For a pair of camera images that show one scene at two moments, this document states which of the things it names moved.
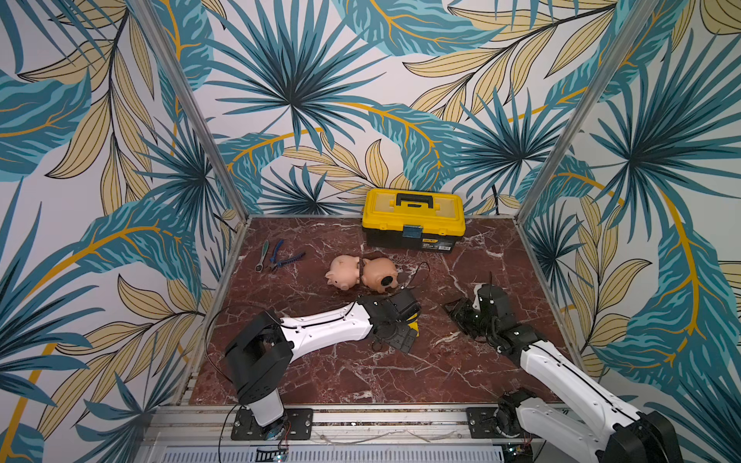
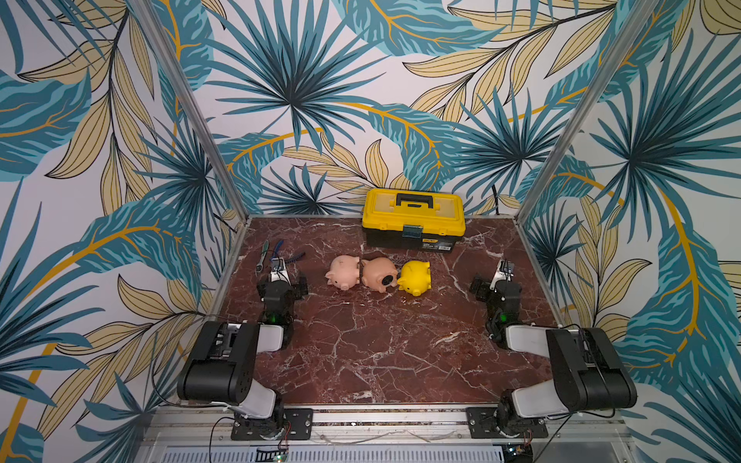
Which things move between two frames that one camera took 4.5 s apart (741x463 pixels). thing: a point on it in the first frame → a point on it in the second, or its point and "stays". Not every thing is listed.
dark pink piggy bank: [379, 274] stays
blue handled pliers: [275, 264] stays
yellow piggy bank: [414, 325] → [416, 277]
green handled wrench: [260, 266] stays
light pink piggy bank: [344, 271] stays
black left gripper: [405, 340] → [298, 287]
